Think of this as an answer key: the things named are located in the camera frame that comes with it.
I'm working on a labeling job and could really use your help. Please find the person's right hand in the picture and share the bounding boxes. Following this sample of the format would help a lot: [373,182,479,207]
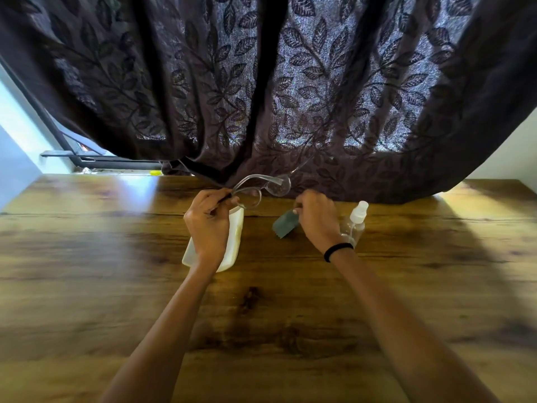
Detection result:
[293,189,344,255]

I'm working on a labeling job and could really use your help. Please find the person's left hand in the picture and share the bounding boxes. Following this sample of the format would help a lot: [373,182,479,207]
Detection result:
[183,189,241,266]

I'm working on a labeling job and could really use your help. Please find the grey cleaning cloth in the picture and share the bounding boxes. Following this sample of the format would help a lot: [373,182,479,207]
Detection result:
[272,210,301,240]

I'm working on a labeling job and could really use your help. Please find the clear frame eyeglasses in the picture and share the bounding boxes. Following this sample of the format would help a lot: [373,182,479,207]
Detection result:
[211,156,316,215]

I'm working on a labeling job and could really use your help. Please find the person's left forearm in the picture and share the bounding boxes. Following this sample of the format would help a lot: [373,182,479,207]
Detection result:
[100,257,223,403]

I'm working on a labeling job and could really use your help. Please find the person's right forearm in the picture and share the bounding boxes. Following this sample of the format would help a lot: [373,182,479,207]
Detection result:
[328,247,501,403]

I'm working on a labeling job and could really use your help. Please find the white glasses case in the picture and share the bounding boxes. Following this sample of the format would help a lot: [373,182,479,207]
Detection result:
[182,205,245,273]

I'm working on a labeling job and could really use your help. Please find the black wristband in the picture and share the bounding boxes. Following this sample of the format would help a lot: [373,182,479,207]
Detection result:
[323,243,355,263]

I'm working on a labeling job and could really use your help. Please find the clear spray bottle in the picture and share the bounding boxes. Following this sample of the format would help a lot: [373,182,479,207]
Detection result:
[340,201,370,248]

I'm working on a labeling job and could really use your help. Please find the dark leaf patterned curtain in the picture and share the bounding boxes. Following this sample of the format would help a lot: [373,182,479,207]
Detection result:
[0,0,537,205]

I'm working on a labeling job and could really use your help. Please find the black window frame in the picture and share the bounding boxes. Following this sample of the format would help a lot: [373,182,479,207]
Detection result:
[0,54,162,171]

